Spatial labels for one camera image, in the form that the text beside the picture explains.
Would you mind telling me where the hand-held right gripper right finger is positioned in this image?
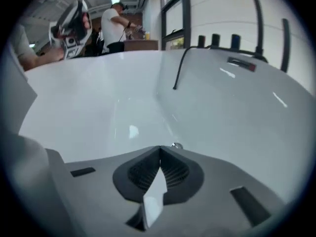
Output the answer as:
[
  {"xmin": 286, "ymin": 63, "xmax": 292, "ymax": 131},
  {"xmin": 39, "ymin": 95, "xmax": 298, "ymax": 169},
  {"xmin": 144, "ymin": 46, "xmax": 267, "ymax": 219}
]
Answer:
[{"xmin": 147, "ymin": 145, "xmax": 290, "ymax": 237}]

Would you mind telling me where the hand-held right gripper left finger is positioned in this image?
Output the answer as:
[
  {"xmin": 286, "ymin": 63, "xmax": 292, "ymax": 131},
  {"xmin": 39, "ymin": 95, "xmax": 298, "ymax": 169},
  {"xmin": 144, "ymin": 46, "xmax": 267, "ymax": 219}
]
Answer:
[{"xmin": 64, "ymin": 145, "xmax": 161, "ymax": 237}]

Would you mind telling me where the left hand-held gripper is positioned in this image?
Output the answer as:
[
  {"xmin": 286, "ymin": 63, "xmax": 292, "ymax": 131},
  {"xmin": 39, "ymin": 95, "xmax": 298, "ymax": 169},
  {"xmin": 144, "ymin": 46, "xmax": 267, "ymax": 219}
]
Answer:
[{"xmin": 48, "ymin": 0, "xmax": 94, "ymax": 60}]

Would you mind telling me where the white bathtub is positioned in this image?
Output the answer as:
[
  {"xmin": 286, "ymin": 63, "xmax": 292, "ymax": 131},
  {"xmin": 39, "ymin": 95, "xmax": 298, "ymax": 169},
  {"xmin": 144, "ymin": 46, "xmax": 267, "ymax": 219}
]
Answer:
[{"xmin": 18, "ymin": 47, "xmax": 312, "ymax": 208}]

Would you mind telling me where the person's left forearm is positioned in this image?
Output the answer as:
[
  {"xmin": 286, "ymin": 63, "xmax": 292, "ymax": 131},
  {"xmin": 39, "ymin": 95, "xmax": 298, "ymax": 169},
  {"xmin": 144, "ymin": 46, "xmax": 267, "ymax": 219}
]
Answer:
[{"xmin": 24, "ymin": 47, "xmax": 65, "ymax": 71}]

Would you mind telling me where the person's left hand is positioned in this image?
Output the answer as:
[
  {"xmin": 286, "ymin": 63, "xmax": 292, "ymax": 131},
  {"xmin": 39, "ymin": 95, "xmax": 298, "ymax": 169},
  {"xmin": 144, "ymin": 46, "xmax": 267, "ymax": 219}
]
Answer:
[{"xmin": 82, "ymin": 12, "xmax": 93, "ymax": 31}]

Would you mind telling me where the wooden desk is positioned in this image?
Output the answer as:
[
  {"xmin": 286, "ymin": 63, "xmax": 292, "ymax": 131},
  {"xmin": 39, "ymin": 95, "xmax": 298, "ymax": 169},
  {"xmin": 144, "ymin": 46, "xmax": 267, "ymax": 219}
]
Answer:
[{"xmin": 123, "ymin": 39, "xmax": 159, "ymax": 51}]

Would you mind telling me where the black framed window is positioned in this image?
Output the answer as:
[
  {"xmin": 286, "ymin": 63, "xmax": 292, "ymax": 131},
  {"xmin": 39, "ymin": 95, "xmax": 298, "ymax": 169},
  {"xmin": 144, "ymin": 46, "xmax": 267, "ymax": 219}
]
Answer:
[{"xmin": 159, "ymin": 0, "xmax": 192, "ymax": 51}]

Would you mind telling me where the dark overflow slot plate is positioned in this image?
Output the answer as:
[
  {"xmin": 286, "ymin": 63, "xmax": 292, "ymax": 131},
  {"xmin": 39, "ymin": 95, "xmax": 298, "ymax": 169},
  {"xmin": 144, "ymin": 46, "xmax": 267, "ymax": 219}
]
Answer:
[{"xmin": 227, "ymin": 56, "xmax": 257, "ymax": 72}]

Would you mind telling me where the black straight pipe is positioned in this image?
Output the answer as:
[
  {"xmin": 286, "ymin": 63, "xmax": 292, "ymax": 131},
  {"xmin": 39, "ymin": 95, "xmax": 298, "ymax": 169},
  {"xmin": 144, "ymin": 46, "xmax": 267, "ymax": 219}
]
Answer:
[{"xmin": 280, "ymin": 18, "xmax": 290, "ymax": 73}]

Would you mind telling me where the black curved faucet pipe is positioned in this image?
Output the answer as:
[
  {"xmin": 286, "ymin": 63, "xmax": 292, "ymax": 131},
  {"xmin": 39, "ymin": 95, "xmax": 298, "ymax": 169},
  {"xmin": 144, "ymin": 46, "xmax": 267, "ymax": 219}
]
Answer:
[{"xmin": 246, "ymin": 0, "xmax": 269, "ymax": 63}]

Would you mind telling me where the black shower hose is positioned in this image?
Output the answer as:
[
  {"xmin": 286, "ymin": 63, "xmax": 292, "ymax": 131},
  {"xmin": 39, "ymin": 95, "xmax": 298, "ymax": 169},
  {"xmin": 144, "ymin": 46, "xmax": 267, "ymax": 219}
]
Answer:
[{"xmin": 172, "ymin": 45, "xmax": 211, "ymax": 90}]

